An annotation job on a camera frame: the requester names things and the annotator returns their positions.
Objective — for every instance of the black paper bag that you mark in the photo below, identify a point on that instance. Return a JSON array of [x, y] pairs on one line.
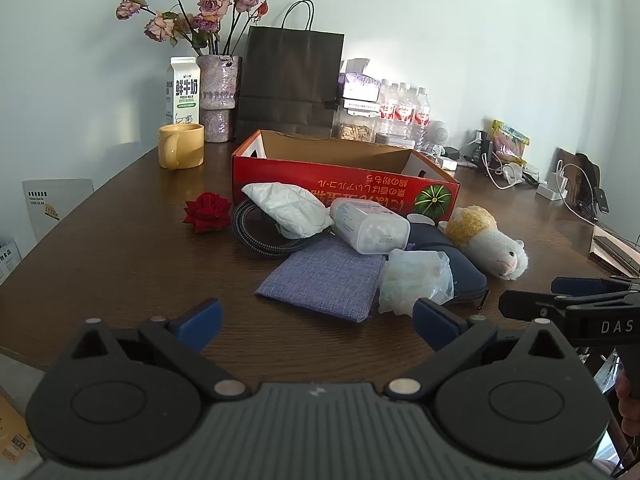
[[290, 75]]

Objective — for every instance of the dried pink rose bouquet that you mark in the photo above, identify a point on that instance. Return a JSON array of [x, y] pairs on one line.
[[215, 5]]

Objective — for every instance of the black power adapter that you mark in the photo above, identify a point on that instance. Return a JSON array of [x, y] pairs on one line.
[[451, 152]]

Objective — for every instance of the red artificial rose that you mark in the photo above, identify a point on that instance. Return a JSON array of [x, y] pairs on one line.
[[207, 210]]

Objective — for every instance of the person's right hand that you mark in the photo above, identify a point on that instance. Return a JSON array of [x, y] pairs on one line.
[[631, 417]]

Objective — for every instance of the white plug charger dock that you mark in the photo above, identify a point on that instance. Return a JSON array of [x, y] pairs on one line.
[[550, 191]]

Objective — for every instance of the yellow snack bag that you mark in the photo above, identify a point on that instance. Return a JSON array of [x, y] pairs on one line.
[[510, 142]]

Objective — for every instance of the dark pump bottle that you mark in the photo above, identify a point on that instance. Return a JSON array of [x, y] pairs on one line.
[[484, 147]]

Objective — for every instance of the navy blue pouch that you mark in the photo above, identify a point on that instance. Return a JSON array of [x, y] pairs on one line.
[[465, 270]]

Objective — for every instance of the white green milk carton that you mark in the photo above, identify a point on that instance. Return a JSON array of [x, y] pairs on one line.
[[182, 90]]

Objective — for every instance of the flat white box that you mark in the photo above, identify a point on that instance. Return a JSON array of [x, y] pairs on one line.
[[359, 104]]

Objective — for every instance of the red cardboard box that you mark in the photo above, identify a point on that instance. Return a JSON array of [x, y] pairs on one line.
[[370, 192]]

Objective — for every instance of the yellow ceramic mug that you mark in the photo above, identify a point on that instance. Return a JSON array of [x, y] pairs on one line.
[[182, 150]]

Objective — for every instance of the mottled purple ceramic vase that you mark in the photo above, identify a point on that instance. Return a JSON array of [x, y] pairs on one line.
[[217, 90]]

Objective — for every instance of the plush lamb toy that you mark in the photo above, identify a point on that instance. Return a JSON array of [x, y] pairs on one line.
[[490, 245]]

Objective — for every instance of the white padded packet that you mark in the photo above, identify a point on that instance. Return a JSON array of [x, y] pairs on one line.
[[285, 207]]

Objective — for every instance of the brown notebook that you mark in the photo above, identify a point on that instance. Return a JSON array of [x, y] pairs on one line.
[[615, 250]]

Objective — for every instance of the clear plastic bag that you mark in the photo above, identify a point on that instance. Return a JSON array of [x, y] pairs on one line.
[[410, 280]]

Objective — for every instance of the blue white boxes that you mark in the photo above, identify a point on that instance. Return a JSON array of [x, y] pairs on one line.
[[9, 260]]

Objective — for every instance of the blue-grey fabric pouch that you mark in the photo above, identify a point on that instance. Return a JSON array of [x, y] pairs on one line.
[[320, 280]]

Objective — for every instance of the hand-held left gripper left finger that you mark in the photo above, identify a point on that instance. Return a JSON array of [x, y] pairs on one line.
[[200, 322]]

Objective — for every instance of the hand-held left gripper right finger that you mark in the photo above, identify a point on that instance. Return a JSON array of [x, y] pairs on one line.
[[435, 325]]

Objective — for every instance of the purple tissue pack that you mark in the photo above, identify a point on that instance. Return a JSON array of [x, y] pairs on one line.
[[360, 82]]

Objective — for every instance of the jar of wooden pieces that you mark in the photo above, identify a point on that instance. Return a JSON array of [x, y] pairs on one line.
[[355, 130]]

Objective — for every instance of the white plastic bottle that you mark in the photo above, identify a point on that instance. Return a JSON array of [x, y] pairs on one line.
[[370, 225]]

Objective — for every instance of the small white charger block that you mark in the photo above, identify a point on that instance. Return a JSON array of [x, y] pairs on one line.
[[450, 165]]

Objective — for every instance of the brown cardboard carton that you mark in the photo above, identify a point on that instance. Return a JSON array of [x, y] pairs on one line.
[[15, 425]]

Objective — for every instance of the silver metal tin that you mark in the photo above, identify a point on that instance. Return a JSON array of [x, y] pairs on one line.
[[395, 140]]

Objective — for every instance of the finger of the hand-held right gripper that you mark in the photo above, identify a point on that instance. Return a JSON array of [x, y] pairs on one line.
[[575, 286], [530, 305]]

